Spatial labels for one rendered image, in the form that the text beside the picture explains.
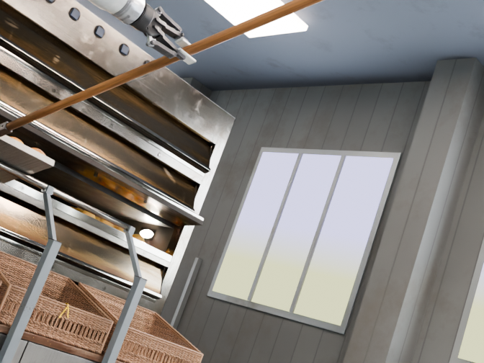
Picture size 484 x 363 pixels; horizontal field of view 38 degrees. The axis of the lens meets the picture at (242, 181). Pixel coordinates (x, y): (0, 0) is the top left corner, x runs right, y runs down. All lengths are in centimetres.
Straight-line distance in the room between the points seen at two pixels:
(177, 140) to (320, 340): 198
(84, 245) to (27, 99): 80
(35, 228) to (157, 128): 88
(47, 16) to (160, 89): 76
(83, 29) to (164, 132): 73
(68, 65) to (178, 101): 72
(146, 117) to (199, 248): 271
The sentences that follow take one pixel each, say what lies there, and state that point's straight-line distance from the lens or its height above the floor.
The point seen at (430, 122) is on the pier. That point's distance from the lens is 504.
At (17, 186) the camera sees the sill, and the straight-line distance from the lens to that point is 348.
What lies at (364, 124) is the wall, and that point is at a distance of 574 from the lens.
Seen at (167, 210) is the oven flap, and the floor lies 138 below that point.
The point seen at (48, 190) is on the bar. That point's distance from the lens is 312.
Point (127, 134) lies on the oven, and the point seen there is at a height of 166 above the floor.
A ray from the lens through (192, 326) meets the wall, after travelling 613.
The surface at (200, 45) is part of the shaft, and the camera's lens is 205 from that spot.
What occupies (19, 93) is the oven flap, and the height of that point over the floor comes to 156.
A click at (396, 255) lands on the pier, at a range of 472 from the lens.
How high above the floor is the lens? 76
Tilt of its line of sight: 14 degrees up
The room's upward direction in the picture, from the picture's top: 20 degrees clockwise
